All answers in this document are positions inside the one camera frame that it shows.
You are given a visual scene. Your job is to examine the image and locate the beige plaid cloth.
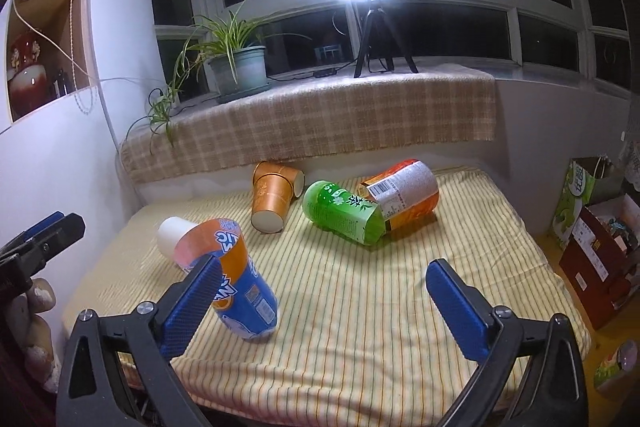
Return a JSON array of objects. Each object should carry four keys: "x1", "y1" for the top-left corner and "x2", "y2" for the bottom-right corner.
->
[{"x1": 119, "y1": 69, "x2": 498, "y2": 188}]

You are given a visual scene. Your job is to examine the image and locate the yellow striped bed sheet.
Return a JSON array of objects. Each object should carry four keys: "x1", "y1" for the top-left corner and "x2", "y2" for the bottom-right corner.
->
[{"x1": 61, "y1": 165, "x2": 592, "y2": 414}]

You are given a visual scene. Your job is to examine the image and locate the red cardboard box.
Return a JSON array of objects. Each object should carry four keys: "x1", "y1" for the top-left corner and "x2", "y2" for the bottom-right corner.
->
[{"x1": 558, "y1": 194, "x2": 640, "y2": 332}]

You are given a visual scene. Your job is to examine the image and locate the green paper cup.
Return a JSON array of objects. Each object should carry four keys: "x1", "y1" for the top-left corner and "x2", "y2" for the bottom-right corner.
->
[{"x1": 302, "y1": 180, "x2": 387, "y2": 247}]

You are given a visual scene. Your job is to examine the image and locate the red and white jar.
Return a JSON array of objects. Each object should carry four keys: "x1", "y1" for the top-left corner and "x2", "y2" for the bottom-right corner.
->
[{"x1": 7, "y1": 29, "x2": 54, "y2": 119}]

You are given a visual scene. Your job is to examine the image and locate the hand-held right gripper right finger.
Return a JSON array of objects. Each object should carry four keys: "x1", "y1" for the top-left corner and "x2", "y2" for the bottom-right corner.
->
[{"x1": 425, "y1": 258, "x2": 590, "y2": 427}]

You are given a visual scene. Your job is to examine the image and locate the white cable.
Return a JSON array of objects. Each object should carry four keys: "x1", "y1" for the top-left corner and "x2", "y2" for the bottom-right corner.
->
[{"x1": 12, "y1": 0, "x2": 168, "y2": 88}]

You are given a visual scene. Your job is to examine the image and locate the person's left hand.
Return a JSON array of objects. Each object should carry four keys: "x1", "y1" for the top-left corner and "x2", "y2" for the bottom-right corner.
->
[{"x1": 9, "y1": 278, "x2": 63, "y2": 394}]

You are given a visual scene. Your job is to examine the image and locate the white paper cup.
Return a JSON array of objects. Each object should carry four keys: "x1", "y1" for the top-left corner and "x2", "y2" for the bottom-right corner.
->
[{"x1": 157, "y1": 216, "x2": 201, "y2": 267}]

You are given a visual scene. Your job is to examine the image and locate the brown orange paper cup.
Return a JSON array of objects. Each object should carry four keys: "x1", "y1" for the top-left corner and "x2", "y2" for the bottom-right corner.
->
[
  {"x1": 252, "y1": 161, "x2": 306, "y2": 200},
  {"x1": 250, "y1": 177, "x2": 292, "y2": 236}
]

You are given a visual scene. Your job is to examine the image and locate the instant noodle bowl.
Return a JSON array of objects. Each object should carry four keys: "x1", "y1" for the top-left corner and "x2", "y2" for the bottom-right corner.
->
[{"x1": 593, "y1": 339, "x2": 639, "y2": 401}]

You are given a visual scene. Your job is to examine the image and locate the wooden shelf cabinet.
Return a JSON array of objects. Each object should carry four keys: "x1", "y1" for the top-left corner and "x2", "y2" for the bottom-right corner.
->
[{"x1": 0, "y1": 0, "x2": 104, "y2": 126}]

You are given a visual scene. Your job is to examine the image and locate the potted spider plant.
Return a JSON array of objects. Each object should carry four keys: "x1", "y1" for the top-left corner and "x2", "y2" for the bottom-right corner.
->
[{"x1": 124, "y1": 0, "x2": 312, "y2": 148}]

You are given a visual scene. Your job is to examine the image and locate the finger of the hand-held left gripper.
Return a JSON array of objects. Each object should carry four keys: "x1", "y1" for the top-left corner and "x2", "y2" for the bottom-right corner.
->
[
  {"x1": 0, "y1": 210, "x2": 67, "y2": 254},
  {"x1": 0, "y1": 213, "x2": 87, "y2": 294}
]

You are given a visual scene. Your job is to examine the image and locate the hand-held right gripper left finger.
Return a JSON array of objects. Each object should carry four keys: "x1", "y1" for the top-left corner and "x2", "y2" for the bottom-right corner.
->
[{"x1": 56, "y1": 254, "x2": 223, "y2": 427}]

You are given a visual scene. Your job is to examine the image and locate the black tripod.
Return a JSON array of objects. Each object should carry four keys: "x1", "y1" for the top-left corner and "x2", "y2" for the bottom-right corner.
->
[{"x1": 352, "y1": 0, "x2": 420, "y2": 80}]

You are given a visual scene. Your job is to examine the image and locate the blue and orange paper cup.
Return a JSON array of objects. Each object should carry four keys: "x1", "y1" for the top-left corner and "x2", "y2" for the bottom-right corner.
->
[{"x1": 174, "y1": 218, "x2": 278, "y2": 342}]

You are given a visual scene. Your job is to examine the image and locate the orange white label cup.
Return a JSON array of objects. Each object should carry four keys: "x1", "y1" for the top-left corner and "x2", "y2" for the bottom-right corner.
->
[{"x1": 361, "y1": 159, "x2": 440, "y2": 236}]

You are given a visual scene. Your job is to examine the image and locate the plant pot saucer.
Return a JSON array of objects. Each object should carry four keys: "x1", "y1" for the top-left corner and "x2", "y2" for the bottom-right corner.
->
[{"x1": 216, "y1": 79, "x2": 274, "y2": 104}]

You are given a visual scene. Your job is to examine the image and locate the green paper bag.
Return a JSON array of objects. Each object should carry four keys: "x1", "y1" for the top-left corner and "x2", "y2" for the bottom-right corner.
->
[{"x1": 551, "y1": 156, "x2": 626, "y2": 251}]

